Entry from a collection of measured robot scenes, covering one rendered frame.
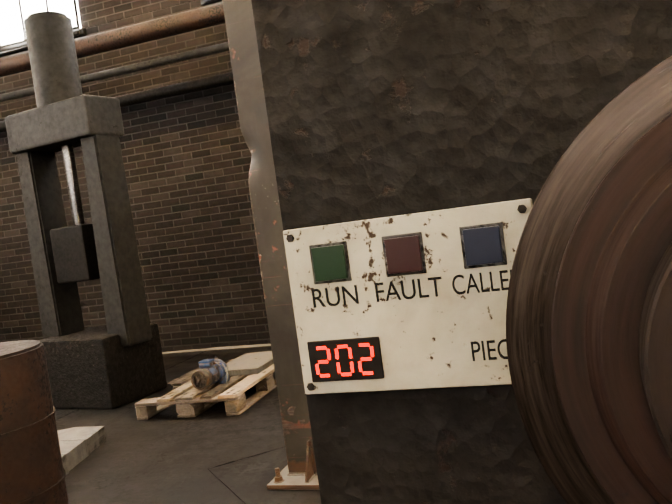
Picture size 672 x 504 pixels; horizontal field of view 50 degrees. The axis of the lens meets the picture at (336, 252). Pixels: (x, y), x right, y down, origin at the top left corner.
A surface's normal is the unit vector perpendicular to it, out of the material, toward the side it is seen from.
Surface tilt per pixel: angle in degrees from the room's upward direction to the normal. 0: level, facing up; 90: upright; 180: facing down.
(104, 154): 89
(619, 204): 90
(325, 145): 90
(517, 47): 90
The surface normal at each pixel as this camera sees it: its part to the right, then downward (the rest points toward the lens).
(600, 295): -0.98, -0.15
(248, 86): -0.33, 0.10
